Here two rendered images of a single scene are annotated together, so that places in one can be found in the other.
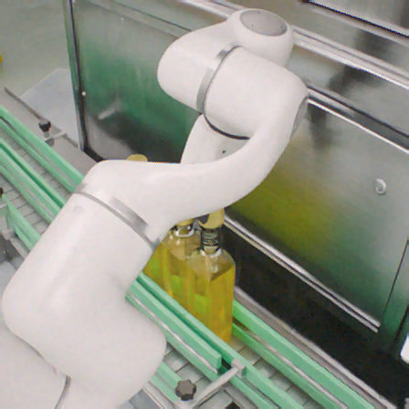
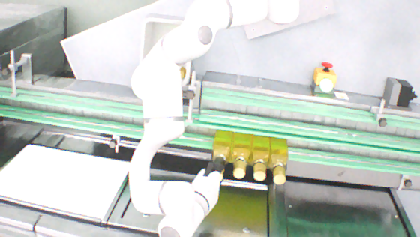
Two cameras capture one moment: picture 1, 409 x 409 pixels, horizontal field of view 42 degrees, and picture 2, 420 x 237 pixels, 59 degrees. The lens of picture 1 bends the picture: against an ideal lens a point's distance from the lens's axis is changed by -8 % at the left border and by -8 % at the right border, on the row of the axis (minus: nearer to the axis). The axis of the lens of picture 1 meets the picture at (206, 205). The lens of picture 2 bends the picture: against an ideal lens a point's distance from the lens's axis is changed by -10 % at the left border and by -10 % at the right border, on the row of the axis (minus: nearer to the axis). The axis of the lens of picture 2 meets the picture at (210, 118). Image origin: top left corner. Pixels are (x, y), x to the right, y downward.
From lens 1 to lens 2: 0.69 m
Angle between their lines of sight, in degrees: 41
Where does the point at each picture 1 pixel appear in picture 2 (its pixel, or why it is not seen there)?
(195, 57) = (168, 195)
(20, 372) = (172, 49)
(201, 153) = (200, 181)
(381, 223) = not seen: hidden behind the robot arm
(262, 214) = (221, 193)
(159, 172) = (146, 141)
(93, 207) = (154, 115)
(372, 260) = not seen: hidden behind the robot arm
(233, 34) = (173, 220)
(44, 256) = (159, 88)
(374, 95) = not seen: outside the picture
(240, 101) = (147, 187)
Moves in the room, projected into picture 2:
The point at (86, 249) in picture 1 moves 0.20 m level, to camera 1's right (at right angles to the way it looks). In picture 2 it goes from (148, 100) to (89, 153)
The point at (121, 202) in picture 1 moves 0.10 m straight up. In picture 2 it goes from (149, 123) to (136, 145)
